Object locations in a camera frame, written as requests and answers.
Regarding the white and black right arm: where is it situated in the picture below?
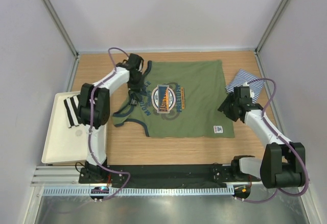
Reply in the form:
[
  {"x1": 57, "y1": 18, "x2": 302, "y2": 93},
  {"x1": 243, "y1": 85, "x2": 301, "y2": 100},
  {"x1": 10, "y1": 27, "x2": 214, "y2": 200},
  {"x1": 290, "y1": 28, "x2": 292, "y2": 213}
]
[{"x1": 218, "y1": 86, "x2": 309, "y2": 189}]

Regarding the white slotted cable duct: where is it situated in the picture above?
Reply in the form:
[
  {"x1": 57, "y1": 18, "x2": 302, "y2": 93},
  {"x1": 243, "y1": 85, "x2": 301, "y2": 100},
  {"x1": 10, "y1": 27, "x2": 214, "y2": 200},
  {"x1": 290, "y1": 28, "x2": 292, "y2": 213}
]
[{"x1": 42, "y1": 185, "x2": 234, "y2": 196}]

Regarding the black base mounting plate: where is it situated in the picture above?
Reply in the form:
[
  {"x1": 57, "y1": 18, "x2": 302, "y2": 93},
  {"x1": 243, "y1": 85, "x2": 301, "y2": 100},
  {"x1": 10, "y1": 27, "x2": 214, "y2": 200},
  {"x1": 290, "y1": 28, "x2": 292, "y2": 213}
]
[{"x1": 79, "y1": 163, "x2": 259, "y2": 189}]

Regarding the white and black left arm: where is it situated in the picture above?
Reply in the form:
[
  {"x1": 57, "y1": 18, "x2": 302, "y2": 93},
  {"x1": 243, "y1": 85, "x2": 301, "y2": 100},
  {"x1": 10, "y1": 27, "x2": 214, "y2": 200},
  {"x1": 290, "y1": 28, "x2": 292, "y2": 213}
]
[{"x1": 77, "y1": 54, "x2": 144, "y2": 183}]

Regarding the olive green tank top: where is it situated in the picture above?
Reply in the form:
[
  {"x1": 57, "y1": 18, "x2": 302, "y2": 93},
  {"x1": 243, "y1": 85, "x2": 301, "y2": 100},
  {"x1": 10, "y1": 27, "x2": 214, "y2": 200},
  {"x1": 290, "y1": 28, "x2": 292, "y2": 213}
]
[{"x1": 112, "y1": 60, "x2": 235, "y2": 138}]

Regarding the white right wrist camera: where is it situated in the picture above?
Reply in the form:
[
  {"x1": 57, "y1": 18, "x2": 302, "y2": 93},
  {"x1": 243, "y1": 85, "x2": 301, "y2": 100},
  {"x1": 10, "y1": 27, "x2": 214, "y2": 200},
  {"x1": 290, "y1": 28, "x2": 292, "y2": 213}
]
[{"x1": 242, "y1": 82, "x2": 255, "y2": 98}]

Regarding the white plastic tray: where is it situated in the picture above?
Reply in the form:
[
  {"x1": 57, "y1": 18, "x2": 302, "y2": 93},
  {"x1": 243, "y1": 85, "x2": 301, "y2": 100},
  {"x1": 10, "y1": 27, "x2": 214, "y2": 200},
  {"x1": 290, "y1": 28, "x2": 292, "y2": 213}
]
[{"x1": 41, "y1": 92, "x2": 96, "y2": 165}]

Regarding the black white striped tank top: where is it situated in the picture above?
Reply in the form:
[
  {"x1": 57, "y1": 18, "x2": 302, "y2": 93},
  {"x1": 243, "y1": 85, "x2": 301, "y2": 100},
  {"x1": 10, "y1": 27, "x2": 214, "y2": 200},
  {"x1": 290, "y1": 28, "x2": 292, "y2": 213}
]
[{"x1": 63, "y1": 95, "x2": 81, "y2": 128}]

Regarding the blue white striped tank top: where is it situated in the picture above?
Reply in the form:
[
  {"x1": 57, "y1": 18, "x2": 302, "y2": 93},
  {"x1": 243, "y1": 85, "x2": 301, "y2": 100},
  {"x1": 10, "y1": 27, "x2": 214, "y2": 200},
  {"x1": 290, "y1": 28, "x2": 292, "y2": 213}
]
[{"x1": 225, "y1": 69, "x2": 264, "y2": 103}]

